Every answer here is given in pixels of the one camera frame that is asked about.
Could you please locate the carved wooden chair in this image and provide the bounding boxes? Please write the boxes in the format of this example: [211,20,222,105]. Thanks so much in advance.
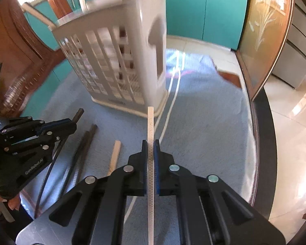
[0,0,75,114]

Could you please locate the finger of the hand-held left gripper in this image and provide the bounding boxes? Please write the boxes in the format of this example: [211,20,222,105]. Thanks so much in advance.
[39,126,77,150]
[28,117,76,133]

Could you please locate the white textured chopstick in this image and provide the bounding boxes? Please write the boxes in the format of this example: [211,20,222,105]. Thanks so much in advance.
[147,106,156,245]

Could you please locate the wood framed glass sliding door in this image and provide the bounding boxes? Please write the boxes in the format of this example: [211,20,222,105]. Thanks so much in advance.
[235,0,295,100]

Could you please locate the white plastic chopstick holder basket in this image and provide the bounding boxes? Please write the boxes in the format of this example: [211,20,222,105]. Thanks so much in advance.
[50,0,169,119]

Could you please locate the beige chopstick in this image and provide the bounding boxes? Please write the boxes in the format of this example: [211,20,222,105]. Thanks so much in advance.
[106,140,122,177]

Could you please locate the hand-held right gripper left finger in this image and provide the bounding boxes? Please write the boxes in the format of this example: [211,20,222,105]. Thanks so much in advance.
[48,140,147,245]

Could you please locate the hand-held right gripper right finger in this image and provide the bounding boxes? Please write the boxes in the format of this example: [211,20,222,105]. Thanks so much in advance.
[154,139,255,245]

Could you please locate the silver refrigerator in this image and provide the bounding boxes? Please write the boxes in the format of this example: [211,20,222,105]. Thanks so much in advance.
[270,0,306,90]

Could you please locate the blue striped cloth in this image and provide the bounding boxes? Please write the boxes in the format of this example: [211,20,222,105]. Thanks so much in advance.
[20,52,258,245]

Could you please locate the person's left hand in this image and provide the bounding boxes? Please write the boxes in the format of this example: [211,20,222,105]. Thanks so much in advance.
[0,188,21,211]

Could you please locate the teal base cabinets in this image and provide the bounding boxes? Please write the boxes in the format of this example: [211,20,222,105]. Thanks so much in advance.
[22,0,251,52]

